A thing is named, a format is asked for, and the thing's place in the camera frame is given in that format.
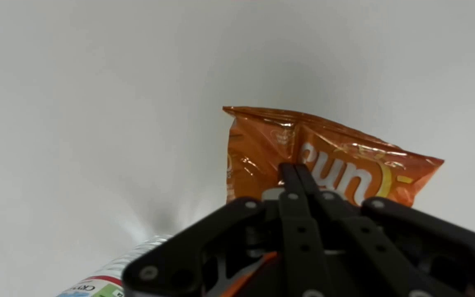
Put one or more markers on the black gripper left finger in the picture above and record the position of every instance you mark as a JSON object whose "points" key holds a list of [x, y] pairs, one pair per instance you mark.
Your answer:
{"points": [[298, 248]]}

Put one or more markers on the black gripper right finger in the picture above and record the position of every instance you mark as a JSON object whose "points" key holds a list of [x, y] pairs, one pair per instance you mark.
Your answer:
{"points": [[413, 248]]}

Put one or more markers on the orange chip bag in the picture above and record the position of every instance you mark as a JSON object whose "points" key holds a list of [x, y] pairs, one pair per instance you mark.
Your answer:
{"points": [[260, 149]]}

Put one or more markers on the clear water bottle white label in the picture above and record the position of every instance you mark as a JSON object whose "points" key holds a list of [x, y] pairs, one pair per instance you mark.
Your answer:
{"points": [[98, 285]]}

